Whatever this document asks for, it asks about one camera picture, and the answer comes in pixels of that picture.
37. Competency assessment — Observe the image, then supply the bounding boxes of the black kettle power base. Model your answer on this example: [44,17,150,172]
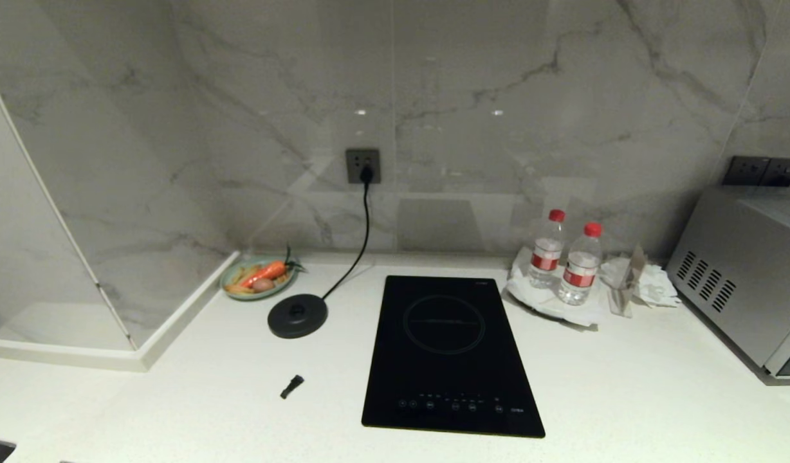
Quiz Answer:
[268,294,329,340]

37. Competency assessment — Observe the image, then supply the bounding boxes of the toy carrot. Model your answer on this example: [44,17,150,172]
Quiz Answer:
[241,244,305,289]

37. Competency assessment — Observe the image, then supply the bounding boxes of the black induction cooktop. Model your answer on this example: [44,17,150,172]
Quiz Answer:
[361,275,546,439]

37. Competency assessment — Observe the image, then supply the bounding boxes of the red-capped water bottle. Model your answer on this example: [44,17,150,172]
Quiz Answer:
[558,222,603,305]
[529,209,567,289]

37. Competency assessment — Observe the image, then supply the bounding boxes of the green plate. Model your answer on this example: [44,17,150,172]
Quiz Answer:
[220,258,297,301]

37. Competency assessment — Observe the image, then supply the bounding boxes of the toy french fries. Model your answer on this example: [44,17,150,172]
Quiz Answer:
[224,264,264,296]

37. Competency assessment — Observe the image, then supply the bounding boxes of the white tray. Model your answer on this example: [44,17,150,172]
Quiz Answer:
[504,246,611,327]

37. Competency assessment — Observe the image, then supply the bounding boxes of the crumpled white paper wrapper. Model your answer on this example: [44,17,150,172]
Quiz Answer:
[600,244,681,318]

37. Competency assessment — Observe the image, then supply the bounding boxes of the silver microwave oven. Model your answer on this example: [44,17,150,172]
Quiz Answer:
[666,185,790,386]

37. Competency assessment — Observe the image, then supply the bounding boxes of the black power cord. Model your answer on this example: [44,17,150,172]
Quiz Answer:
[321,166,375,301]

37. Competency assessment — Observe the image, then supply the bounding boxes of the grey double wall socket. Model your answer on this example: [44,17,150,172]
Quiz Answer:
[722,156,790,188]

